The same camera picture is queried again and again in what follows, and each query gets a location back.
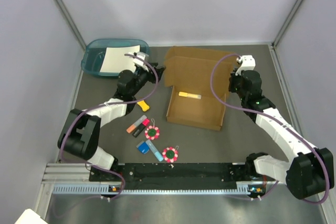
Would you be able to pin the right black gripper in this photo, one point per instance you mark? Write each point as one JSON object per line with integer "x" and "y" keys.
{"x": 232, "y": 78}

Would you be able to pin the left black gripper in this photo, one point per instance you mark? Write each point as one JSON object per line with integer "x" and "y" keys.
{"x": 152, "y": 76}

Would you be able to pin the brown cardboard box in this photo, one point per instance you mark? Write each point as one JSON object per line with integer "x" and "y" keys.
{"x": 198, "y": 71}

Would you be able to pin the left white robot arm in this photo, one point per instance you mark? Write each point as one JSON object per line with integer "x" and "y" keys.
{"x": 80, "y": 134}

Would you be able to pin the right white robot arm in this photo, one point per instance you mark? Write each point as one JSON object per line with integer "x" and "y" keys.
{"x": 308, "y": 170}

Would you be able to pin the white box corner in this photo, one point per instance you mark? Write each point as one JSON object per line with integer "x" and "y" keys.
{"x": 30, "y": 217}

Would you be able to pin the yellow highlighter pen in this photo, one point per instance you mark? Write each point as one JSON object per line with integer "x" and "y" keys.
{"x": 190, "y": 95}

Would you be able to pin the yellow bone-shaped eraser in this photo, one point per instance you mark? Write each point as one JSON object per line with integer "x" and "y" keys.
{"x": 143, "y": 105}

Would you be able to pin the white paper sheet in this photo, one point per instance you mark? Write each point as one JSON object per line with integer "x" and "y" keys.
{"x": 115, "y": 60}

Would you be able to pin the pink black highlighter pen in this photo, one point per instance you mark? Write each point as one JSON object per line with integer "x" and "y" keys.
{"x": 140, "y": 128}

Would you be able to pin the orange highlighter pen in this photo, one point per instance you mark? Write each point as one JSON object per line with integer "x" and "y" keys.
{"x": 132, "y": 127}

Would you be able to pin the teal plastic bin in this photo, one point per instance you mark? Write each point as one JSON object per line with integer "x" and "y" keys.
{"x": 95, "y": 52}

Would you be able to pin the blue rectangular eraser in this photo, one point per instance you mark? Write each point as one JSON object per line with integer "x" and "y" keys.
{"x": 143, "y": 147}

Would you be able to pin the light blue highlighter pen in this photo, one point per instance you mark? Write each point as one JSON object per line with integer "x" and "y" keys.
{"x": 154, "y": 150}

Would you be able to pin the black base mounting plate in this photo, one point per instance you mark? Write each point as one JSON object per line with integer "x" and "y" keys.
{"x": 226, "y": 172}

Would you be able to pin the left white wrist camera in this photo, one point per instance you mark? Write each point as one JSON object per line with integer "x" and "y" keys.
{"x": 140, "y": 59}

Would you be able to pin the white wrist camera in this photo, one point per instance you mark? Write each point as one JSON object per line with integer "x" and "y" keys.
{"x": 140, "y": 59}
{"x": 246, "y": 62}

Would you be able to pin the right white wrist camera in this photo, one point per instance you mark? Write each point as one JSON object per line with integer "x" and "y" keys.
{"x": 246, "y": 62}

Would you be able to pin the pink green flower keychain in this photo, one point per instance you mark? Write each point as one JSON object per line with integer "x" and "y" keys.
{"x": 152, "y": 132}

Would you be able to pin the aluminium frame rail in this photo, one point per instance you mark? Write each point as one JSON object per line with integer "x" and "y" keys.
{"x": 58, "y": 173}

